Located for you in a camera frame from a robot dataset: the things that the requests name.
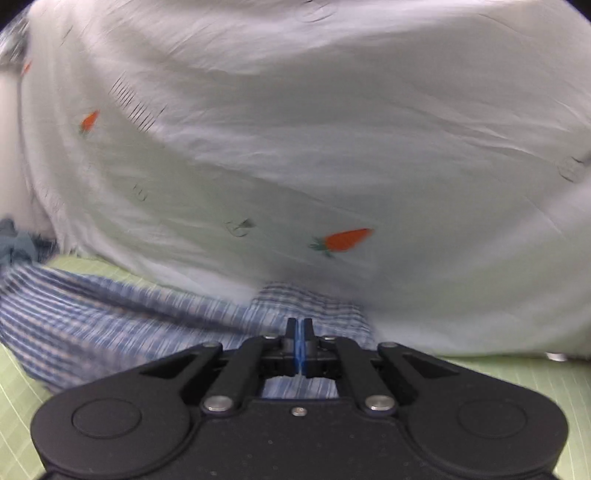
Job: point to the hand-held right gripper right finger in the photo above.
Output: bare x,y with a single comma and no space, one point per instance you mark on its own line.
306,353

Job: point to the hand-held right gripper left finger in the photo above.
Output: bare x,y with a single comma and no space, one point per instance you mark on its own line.
293,353

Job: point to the blue striped checked garment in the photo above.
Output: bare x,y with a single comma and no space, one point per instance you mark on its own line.
138,318

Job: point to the green grid mat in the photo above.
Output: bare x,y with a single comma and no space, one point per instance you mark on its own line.
508,376

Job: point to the white carrot print cloth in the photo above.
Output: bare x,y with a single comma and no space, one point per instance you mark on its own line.
323,138

